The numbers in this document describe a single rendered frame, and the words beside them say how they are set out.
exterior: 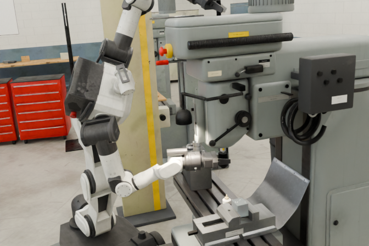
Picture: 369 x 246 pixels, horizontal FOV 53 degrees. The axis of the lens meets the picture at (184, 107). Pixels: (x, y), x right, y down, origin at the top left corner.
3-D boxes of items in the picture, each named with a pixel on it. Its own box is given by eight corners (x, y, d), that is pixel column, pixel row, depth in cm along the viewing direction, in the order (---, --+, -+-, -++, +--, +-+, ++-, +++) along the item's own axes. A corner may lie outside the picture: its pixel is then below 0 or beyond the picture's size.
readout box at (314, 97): (311, 116, 137) (313, 59, 132) (297, 110, 146) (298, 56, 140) (356, 108, 143) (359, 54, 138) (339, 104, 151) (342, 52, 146)
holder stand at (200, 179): (190, 191, 203) (189, 157, 198) (183, 174, 224) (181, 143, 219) (212, 188, 205) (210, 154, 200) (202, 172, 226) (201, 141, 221)
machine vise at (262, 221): (203, 250, 152) (202, 227, 150) (191, 231, 166) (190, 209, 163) (277, 230, 163) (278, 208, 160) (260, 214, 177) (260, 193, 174)
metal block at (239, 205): (238, 218, 160) (237, 206, 158) (231, 211, 165) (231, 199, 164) (248, 216, 161) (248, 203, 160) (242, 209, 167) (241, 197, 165)
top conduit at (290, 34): (190, 50, 140) (189, 41, 139) (186, 49, 144) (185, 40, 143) (293, 40, 152) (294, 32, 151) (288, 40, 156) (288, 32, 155)
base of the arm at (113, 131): (87, 154, 167) (77, 138, 159) (89, 132, 176) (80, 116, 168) (119, 148, 166) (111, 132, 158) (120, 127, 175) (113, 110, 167)
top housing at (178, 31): (180, 61, 144) (178, 18, 139) (163, 55, 168) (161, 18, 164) (286, 50, 156) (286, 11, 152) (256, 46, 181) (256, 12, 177)
